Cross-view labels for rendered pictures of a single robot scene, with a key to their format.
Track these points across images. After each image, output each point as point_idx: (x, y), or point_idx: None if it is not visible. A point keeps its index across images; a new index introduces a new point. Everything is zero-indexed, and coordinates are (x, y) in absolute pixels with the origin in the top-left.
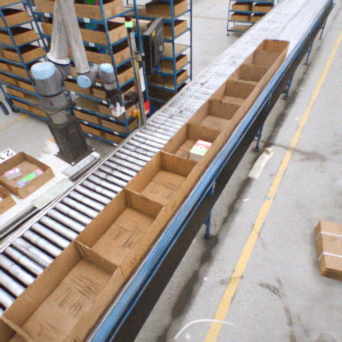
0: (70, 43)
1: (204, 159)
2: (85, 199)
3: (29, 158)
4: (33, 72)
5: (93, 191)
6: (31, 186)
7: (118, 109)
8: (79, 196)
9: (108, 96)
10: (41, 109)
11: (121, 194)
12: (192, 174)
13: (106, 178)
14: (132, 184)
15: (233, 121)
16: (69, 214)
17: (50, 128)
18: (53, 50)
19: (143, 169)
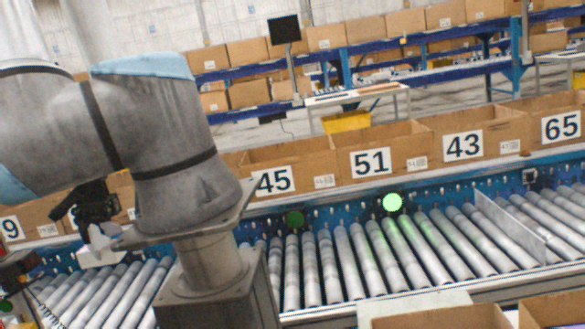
0: (103, 0)
1: (229, 160)
2: (370, 264)
3: None
4: (183, 58)
5: (345, 273)
6: (453, 323)
7: (115, 229)
8: (374, 273)
9: (106, 193)
10: (247, 196)
11: (345, 153)
12: (263, 153)
13: (296, 282)
14: (318, 160)
15: (124, 182)
16: (417, 261)
17: (256, 305)
18: (39, 40)
19: (288, 160)
